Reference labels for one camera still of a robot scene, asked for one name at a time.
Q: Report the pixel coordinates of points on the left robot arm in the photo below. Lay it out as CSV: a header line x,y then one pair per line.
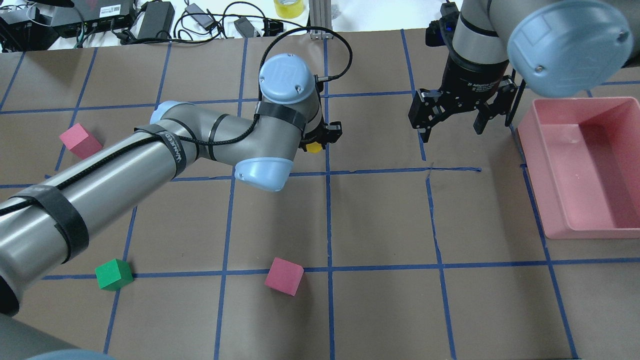
x,y
50,223

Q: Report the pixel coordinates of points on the pink plastic bin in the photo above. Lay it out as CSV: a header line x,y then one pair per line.
x,y
583,158

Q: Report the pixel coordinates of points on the yellow push button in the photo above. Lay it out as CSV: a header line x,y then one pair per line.
x,y
314,147

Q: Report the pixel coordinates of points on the aluminium frame post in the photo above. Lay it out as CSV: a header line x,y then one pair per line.
x,y
320,15

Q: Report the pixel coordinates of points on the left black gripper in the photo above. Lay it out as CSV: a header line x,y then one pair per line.
x,y
331,133

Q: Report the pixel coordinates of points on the yellow tape roll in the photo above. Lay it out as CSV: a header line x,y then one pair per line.
x,y
289,9

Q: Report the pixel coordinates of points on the pink cube far corner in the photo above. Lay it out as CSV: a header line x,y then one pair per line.
x,y
79,141

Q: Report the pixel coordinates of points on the black power adapter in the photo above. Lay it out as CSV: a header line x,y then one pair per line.
x,y
157,19

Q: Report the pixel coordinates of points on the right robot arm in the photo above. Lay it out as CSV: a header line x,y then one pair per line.
x,y
497,48

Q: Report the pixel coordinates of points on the green cube near arm base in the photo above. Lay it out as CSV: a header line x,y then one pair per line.
x,y
113,275

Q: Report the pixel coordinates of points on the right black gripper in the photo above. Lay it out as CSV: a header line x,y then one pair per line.
x,y
470,76

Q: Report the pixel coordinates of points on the black electronics box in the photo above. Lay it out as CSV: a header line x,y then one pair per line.
x,y
35,25

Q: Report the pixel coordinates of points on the pink cube near arm base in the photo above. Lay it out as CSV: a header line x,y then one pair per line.
x,y
284,276

